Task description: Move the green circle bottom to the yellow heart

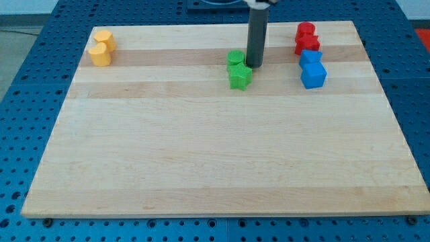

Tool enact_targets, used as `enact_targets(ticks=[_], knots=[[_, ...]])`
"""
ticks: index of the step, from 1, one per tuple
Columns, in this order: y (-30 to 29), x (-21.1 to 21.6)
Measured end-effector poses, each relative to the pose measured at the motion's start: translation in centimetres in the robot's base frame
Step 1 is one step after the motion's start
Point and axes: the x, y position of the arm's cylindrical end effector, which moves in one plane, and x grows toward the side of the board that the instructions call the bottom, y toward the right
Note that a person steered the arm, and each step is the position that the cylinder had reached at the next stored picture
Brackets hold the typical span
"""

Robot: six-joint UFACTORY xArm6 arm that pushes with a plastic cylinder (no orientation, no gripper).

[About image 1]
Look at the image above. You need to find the green circle block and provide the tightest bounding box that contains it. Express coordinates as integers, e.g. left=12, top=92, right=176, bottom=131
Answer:
left=226, top=50, right=245, bottom=71

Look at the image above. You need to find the blue triangle block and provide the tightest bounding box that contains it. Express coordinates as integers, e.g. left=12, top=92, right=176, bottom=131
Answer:
left=299, top=50, right=323, bottom=69

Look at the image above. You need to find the red star block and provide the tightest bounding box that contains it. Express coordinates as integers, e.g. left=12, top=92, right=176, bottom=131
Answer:
left=294, top=35, right=320, bottom=55

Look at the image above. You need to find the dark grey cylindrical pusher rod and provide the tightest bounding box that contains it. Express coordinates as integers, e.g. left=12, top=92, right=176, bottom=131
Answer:
left=246, top=7, right=269, bottom=69

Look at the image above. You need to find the yellow hexagon block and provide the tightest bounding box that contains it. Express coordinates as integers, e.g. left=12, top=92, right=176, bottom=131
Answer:
left=93, top=30, right=117, bottom=52

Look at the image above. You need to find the blue cube block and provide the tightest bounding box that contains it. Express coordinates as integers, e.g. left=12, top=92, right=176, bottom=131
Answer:
left=300, top=62, right=327, bottom=89

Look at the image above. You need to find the red circle block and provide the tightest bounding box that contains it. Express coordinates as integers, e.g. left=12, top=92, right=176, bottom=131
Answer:
left=295, top=22, right=316, bottom=42

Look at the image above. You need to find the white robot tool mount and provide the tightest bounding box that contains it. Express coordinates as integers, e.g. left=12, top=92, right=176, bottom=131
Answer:
left=243, top=0, right=279, bottom=8

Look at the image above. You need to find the green star block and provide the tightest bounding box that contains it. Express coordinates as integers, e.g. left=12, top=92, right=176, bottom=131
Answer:
left=228, top=63, right=253, bottom=91

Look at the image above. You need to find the yellow heart block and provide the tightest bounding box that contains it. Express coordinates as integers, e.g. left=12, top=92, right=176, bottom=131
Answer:
left=88, top=42, right=112, bottom=67

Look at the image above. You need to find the light wooden board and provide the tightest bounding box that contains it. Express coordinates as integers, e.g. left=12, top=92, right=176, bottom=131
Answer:
left=21, top=21, right=429, bottom=218

